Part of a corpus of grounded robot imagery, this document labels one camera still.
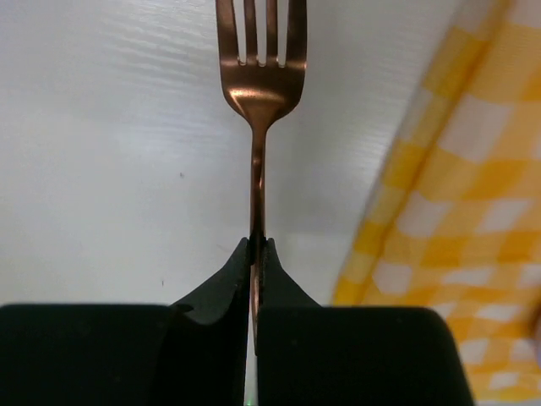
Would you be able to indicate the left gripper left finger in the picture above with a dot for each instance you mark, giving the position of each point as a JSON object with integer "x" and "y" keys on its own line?
{"x": 190, "y": 352}

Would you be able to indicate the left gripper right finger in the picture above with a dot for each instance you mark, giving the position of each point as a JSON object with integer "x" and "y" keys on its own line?
{"x": 309, "y": 354}

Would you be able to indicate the yellow checkered cloth napkin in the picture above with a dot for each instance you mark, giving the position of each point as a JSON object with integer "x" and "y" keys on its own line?
{"x": 453, "y": 223}

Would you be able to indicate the copper fork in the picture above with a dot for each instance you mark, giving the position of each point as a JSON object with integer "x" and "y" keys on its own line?
{"x": 262, "y": 91}

